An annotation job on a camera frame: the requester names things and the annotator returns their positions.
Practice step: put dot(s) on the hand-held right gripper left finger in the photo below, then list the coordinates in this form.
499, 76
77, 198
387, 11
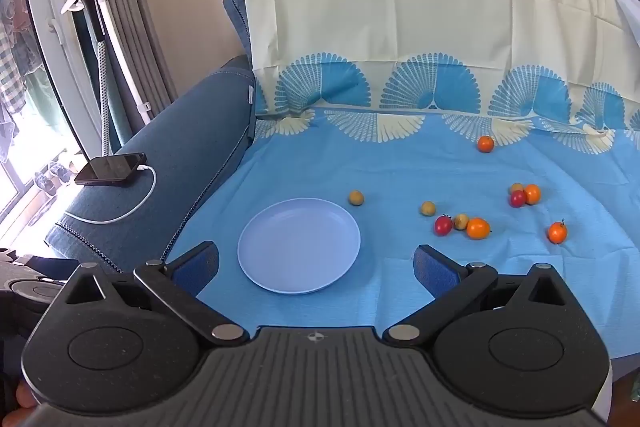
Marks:
196, 266

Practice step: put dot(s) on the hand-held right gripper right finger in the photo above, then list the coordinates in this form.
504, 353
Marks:
435, 268

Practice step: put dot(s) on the small orange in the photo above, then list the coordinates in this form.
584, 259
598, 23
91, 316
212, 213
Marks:
557, 232
485, 144
477, 228
533, 194

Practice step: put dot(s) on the small yellow round fruit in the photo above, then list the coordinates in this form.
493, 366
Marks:
516, 187
428, 208
356, 198
460, 221

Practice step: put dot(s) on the light blue round plate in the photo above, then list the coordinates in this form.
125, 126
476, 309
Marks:
300, 247

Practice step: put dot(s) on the small red round fruit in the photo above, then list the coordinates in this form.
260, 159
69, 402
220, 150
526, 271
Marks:
517, 199
443, 225

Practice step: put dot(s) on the blue fan-printed sheet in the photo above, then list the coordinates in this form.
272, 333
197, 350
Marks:
400, 157

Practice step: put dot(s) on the row of shoes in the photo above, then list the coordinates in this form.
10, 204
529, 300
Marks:
55, 172

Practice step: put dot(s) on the black smartphone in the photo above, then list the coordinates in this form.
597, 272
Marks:
110, 169

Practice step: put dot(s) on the hanging clothes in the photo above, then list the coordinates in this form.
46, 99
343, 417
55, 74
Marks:
10, 72

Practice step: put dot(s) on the grey curtain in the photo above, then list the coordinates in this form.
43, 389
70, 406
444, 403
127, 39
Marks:
145, 7

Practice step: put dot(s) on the white glass door frame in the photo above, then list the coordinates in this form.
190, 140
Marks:
45, 32

